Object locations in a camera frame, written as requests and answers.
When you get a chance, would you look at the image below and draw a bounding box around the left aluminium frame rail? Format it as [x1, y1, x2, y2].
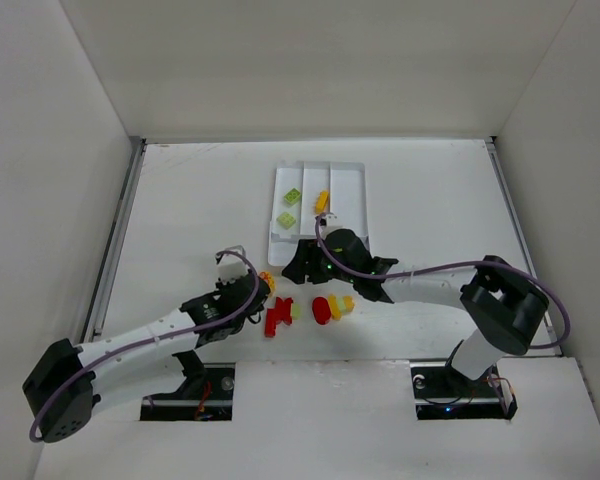
[79, 136, 147, 342]

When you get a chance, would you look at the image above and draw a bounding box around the lime green square brick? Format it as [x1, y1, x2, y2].
[283, 188, 302, 206]
[276, 211, 296, 230]

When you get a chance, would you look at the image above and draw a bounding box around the yellow butterfly print brick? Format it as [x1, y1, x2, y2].
[259, 271, 276, 294]

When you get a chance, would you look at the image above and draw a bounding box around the yellow long brick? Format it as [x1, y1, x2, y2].
[314, 190, 329, 214]

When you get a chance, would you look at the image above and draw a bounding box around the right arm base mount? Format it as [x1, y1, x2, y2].
[410, 362, 518, 421]

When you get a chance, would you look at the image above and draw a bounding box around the aluminium frame rail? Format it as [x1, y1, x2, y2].
[485, 136, 563, 341]
[79, 136, 147, 342]

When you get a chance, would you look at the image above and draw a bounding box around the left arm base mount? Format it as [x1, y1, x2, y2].
[139, 350, 236, 423]

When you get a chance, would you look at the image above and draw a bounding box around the white divided plastic tray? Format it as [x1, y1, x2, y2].
[267, 161, 369, 268]

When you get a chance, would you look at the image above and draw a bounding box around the lime green brick by red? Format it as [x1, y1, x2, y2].
[290, 303, 302, 322]

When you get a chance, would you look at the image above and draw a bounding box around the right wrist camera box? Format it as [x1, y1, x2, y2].
[318, 212, 339, 228]

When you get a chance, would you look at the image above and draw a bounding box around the right aluminium frame rail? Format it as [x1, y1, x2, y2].
[485, 136, 563, 341]

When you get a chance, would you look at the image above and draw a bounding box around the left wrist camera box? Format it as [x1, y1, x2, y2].
[215, 245, 251, 285]

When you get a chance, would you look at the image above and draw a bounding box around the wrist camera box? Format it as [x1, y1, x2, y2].
[215, 245, 251, 285]
[318, 212, 339, 228]

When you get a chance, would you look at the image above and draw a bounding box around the red butterfly-shaped brick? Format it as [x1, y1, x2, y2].
[264, 297, 293, 338]

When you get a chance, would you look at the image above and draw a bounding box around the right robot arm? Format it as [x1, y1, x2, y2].
[282, 229, 549, 381]

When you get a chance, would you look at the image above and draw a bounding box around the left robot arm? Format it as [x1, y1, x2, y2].
[22, 273, 271, 444]

